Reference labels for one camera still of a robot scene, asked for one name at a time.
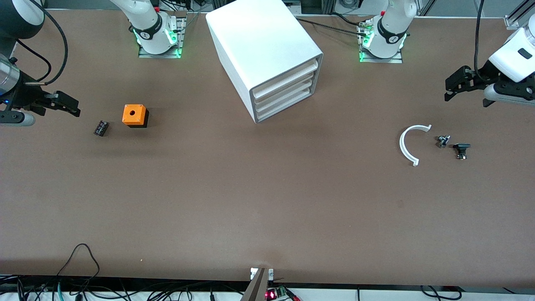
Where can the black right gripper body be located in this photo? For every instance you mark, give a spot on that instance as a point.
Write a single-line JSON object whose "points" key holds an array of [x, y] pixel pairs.
{"points": [[26, 95]]}

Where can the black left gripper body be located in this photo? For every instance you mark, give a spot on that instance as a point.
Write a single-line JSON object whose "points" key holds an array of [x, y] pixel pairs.
{"points": [[479, 80]]}

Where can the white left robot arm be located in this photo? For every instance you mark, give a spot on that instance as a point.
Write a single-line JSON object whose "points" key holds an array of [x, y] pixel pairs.
{"points": [[512, 58]]}

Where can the small black terminal block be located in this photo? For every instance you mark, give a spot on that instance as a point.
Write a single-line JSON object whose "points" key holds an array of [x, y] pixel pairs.
{"points": [[100, 128]]}

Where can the small black silver component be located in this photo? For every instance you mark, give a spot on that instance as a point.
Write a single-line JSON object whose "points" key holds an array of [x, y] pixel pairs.
{"points": [[443, 141]]}

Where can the orange box with hole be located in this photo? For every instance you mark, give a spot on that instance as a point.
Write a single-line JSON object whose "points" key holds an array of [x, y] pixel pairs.
{"points": [[133, 114]]}

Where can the white curved plastic arc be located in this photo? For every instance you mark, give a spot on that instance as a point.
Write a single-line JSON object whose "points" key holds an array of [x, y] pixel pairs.
{"points": [[403, 144]]}

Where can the circuit board with red light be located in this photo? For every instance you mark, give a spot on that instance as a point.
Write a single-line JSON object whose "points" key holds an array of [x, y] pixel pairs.
{"points": [[278, 293]]}

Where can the small black switch component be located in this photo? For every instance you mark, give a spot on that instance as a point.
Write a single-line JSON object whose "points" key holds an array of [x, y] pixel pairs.
{"points": [[461, 149]]}

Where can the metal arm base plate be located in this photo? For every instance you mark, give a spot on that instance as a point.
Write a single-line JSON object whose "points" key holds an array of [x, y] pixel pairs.
{"points": [[180, 37], [397, 59]]}

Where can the aluminium frame profile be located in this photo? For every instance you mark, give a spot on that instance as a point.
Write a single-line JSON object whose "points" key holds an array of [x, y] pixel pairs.
{"points": [[518, 14]]}

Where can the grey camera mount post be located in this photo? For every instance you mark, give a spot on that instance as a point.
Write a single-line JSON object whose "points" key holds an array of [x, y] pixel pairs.
{"points": [[257, 288]]}

